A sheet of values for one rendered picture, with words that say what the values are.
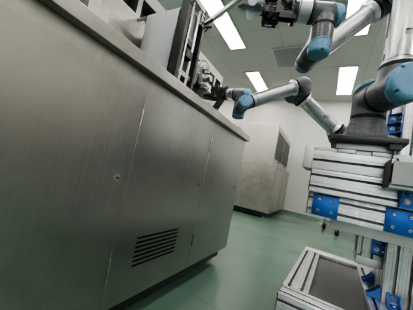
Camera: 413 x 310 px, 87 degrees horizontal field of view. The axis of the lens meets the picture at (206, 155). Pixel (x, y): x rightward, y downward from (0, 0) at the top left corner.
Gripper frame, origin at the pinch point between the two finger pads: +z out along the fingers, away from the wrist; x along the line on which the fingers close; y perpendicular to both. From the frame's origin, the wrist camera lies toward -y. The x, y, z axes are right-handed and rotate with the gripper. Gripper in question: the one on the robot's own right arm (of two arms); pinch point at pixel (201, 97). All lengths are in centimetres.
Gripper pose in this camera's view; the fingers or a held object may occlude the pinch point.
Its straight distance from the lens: 158.0
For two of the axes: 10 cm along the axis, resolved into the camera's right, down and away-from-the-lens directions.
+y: 1.9, -9.8, 0.8
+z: -8.6, -1.3, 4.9
